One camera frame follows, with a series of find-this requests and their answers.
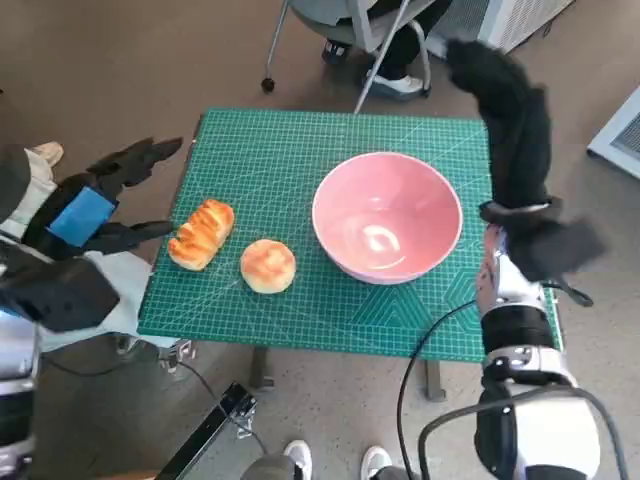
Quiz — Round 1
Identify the long toy bread loaf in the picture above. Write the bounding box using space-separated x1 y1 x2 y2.
167 198 236 272

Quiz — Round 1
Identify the small silver metal bracket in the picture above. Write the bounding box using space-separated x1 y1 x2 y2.
159 338 196 375

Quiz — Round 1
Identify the green cutting mat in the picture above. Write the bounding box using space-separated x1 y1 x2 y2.
135 106 565 364

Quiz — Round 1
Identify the thin grey metal pole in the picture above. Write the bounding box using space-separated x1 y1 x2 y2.
353 0 414 115

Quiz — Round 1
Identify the round toy bread bun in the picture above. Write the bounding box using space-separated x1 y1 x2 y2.
239 238 297 295

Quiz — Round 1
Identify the black flat metal bar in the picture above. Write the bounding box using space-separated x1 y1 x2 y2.
158 382 259 480

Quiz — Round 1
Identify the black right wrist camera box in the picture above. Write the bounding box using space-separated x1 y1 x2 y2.
504 217 607 282

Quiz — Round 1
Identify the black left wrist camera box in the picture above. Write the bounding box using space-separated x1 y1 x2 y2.
0 248 121 335

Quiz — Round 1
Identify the long black robot cable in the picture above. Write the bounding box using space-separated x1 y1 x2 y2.
396 299 481 476

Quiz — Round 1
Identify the pink bowl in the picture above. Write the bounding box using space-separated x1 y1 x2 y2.
311 152 463 286

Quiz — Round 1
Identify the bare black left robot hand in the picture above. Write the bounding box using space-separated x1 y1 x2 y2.
22 137 184 261

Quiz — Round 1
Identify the thick black robot cable loop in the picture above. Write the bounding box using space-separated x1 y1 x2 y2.
417 385 631 480

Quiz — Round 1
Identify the white cabinet with mesh panel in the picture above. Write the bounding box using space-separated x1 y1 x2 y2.
429 0 576 55
585 84 640 181

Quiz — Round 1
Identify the grey office chair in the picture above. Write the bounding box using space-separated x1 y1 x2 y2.
259 0 434 99

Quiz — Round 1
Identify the grey table leg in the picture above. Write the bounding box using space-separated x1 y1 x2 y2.
249 347 275 391
424 360 448 401

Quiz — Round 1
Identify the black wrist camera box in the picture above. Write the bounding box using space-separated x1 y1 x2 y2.
0 248 121 335
504 217 607 282

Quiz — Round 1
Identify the thin black floor wire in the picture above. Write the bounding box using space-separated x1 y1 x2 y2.
174 359 269 454

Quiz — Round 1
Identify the short black cable loop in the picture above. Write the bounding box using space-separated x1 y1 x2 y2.
542 278 595 308

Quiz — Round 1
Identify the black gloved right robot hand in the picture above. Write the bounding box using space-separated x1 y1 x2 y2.
444 38 556 209

